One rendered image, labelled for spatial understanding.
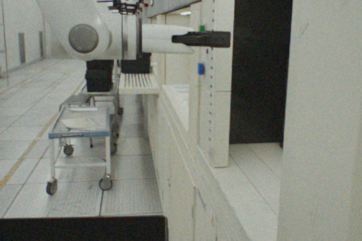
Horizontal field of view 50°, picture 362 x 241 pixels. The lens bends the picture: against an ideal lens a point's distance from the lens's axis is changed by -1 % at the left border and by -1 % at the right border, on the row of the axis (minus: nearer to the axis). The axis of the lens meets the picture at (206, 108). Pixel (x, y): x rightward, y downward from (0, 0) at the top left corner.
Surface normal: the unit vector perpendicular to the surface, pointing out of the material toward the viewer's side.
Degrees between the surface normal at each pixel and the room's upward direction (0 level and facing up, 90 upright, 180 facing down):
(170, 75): 90
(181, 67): 90
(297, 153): 90
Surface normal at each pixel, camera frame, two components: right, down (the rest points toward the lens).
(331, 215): -0.98, 0.01
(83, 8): 0.46, 0.01
